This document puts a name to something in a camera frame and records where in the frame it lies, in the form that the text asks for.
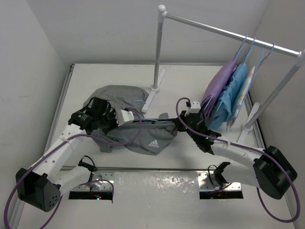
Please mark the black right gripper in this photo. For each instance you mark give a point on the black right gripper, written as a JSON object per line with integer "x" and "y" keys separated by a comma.
{"x": 179, "y": 126}

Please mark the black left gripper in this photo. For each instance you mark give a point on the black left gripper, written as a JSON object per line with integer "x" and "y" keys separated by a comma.
{"x": 113, "y": 113}

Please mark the blue wire hanger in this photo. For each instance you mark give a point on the blue wire hanger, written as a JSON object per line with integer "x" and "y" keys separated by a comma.
{"x": 157, "y": 114}

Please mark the grey adidas t shirt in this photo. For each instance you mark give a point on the grey adidas t shirt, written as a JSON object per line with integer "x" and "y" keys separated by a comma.
{"x": 150, "y": 137}

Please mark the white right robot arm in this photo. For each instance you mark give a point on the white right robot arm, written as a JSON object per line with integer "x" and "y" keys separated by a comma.
{"x": 267, "y": 169}

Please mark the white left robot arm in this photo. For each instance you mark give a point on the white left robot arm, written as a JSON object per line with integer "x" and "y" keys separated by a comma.
{"x": 41, "y": 186}

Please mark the blue hanger on rack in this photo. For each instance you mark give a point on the blue hanger on rack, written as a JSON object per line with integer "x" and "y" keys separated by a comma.
{"x": 262, "y": 57}
{"x": 240, "y": 47}
{"x": 249, "y": 50}

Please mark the light blue hanging garment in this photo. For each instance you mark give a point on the light blue hanging garment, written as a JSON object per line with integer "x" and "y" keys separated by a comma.
{"x": 223, "y": 109}

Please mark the purple hanging garment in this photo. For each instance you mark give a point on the purple hanging garment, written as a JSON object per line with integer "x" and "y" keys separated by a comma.
{"x": 216, "y": 86}

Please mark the white patterned hanging garment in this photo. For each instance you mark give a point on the white patterned hanging garment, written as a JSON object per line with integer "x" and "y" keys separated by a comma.
{"x": 240, "y": 98}

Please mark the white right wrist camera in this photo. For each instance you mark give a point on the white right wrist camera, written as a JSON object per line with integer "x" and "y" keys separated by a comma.
{"x": 193, "y": 107}

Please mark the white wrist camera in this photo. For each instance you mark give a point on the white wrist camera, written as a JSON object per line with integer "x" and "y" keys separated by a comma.
{"x": 193, "y": 107}
{"x": 124, "y": 117}

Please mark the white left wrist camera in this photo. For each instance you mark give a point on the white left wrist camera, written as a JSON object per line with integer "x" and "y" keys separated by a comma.
{"x": 124, "y": 117}

